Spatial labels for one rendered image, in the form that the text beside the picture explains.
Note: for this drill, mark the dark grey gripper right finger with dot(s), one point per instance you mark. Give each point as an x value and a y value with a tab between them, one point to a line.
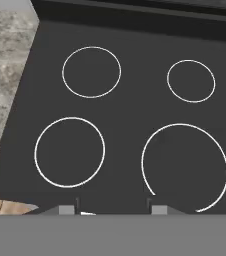
159	209

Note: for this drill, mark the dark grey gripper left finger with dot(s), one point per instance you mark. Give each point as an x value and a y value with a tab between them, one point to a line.
67	209

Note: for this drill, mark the black glass hob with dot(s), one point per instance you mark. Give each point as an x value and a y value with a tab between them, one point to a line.
131	110

